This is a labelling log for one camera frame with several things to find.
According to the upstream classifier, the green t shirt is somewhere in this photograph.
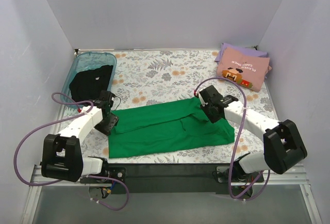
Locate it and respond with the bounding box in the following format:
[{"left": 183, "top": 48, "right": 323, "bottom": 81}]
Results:
[{"left": 108, "top": 98, "right": 235, "bottom": 158}]

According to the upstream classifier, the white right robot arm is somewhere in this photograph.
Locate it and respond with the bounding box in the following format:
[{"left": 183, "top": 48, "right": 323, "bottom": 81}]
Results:
[{"left": 194, "top": 86, "right": 307, "bottom": 178}]

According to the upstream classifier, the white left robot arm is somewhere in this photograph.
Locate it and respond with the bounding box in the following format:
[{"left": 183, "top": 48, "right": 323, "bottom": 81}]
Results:
[{"left": 41, "top": 90, "right": 119, "bottom": 182}]

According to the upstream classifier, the black t shirt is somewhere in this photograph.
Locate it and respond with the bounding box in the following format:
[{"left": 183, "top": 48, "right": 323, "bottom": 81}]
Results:
[{"left": 69, "top": 65, "right": 113, "bottom": 102}]

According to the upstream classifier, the floral table mat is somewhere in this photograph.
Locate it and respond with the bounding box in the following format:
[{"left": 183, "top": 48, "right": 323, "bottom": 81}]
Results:
[{"left": 72, "top": 50, "right": 276, "bottom": 163}]

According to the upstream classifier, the blue plastic basket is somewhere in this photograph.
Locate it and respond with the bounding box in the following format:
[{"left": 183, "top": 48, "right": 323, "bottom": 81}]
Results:
[{"left": 60, "top": 52, "right": 117, "bottom": 104}]

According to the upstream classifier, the pink folded t shirt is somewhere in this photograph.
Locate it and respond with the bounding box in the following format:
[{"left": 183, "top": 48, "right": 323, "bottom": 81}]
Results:
[{"left": 217, "top": 47, "right": 271, "bottom": 92}]

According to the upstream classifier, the lavender folded t shirt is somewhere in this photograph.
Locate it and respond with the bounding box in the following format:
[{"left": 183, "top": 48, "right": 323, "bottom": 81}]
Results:
[{"left": 215, "top": 43, "right": 272, "bottom": 81}]

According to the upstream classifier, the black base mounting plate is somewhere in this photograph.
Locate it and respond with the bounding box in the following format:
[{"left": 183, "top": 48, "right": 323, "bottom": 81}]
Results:
[{"left": 79, "top": 163, "right": 265, "bottom": 195}]

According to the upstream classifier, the aluminium frame rail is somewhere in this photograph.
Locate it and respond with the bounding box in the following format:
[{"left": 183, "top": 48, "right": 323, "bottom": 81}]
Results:
[{"left": 22, "top": 165, "right": 322, "bottom": 223}]

